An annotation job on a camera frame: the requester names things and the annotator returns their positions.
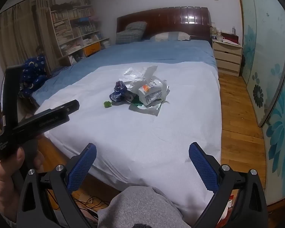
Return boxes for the beige curtain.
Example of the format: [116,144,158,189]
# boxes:
[0,0,59,75]

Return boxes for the dark red wooden headboard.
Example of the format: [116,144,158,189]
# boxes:
[116,7,212,44]

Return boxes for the white cloth on bed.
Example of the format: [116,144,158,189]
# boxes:
[34,61,222,219]

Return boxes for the small green trash piece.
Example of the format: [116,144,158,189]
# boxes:
[103,101,112,108]

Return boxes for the beige wooden nightstand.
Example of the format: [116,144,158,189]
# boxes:
[212,39,242,77]

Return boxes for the grey plaid pillow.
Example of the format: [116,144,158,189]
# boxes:
[115,21,147,44]

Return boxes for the crushed blue soda can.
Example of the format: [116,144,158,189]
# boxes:
[109,80,127,102]

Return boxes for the person's grey trouser leg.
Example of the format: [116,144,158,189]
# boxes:
[98,186,190,227]

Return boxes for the person's left hand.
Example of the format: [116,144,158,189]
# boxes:
[0,139,45,219]

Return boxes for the floral sliding wardrobe door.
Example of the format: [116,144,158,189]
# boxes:
[241,0,285,205]

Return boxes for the wooden bookshelf with books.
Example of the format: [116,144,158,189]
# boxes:
[49,0,110,67]

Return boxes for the white plastic bag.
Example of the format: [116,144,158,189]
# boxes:
[120,65,169,116]

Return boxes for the white and blue pillow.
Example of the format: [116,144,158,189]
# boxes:
[150,31,190,42]

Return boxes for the bed with blue sheet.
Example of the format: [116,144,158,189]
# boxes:
[32,34,223,219]

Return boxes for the blue moon pattern blanket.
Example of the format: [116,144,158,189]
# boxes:
[19,54,48,98]

